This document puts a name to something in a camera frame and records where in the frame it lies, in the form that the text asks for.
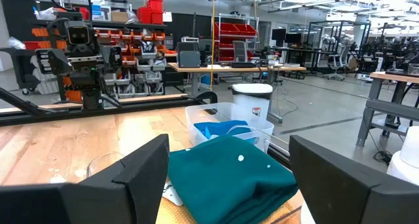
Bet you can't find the frosted white plastic bin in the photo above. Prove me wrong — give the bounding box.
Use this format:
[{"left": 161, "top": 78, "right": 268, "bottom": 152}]
[{"left": 185, "top": 102, "right": 275, "bottom": 153}]

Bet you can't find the red bin rack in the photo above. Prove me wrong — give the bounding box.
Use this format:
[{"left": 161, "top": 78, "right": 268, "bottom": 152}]
[{"left": 214, "top": 13, "right": 260, "bottom": 63}]

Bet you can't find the grey office chair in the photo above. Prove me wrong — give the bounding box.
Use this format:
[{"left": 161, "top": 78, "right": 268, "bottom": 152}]
[
  {"left": 323, "top": 45, "right": 352, "bottom": 82},
  {"left": 232, "top": 39, "right": 249, "bottom": 63}
]

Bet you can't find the grey equipment box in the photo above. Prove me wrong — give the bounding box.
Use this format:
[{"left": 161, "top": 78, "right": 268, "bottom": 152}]
[{"left": 176, "top": 41, "right": 202, "bottom": 69}]

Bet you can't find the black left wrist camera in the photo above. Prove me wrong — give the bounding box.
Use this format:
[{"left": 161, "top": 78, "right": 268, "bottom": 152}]
[{"left": 65, "top": 20, "right": 96, "bottom": 48}]

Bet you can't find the red storage bin stack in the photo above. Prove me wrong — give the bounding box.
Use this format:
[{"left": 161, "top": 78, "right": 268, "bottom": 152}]
[{"left": 136, "top": 0, "right": 164, "bottom": 25}]

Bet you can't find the wide white jar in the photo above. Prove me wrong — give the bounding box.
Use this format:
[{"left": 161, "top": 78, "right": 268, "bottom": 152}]
[{"left": 386, "top": 125, "right": 419, "bottom": 187}]

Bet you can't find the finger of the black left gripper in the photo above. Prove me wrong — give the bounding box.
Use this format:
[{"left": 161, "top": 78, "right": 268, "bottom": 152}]
[
  {"left": 101, "top": 46, "right": 122, "bottom": 71},
  {"left": 35, "top": 48, "right": 73, "bottom": 75}
]

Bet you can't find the black cart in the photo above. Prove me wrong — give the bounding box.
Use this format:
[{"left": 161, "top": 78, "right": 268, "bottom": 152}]
[{"left": 0, "top": 47, "right": 43, "bottom": 96}]

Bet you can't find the black shelf rack with bins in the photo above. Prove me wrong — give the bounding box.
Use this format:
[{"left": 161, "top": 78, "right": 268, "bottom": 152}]
[{"left": 29, "top": 0, "right": 170, "bottom": 99}]

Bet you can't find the white trash can black rim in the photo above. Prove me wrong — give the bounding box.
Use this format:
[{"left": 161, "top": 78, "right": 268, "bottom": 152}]
[{"left": 231, "top": 83, "right": 274, "bottom": 122}]

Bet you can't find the black aluminium table frame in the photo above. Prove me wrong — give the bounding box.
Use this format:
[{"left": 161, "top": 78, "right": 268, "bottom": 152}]
[{"left": 0, "top": 86, "right": 219, "bottom": 126}]

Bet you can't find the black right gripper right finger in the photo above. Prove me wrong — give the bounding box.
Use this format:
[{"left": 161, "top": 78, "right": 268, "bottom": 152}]
[{"left": 289, "top": 135, "right": 419, "bottom": 224}]

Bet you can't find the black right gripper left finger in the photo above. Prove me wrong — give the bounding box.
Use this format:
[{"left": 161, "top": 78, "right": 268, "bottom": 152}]
[{"left": 0, "top": 134, "right": 170, "bottom": 224}]

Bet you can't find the grey metal frame table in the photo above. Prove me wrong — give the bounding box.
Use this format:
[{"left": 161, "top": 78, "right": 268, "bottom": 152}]
[{"left": 355, "top": 71, "right": 419, "bottom": 149}]

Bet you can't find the clear plastic bin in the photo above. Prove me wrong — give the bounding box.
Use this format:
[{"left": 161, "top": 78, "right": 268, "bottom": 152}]
[{"left": 86, "top": 124, "right": 295, "bottom": 224}]

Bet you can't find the dark green cloth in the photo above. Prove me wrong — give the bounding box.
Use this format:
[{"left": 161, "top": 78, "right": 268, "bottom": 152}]
[{"left": 162, "top": 134, "right": 299, "bottom": 224}]

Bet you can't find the yellow hanging cable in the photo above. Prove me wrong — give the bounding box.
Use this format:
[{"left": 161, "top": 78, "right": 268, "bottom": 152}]
[{"left": 209, "top": 0, "right": 217, "bottom": 91}]

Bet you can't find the long wooden table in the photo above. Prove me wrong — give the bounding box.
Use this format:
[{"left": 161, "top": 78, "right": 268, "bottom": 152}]
[{"left": 167, "top": 62, "right": 308, "bottom": 96}]

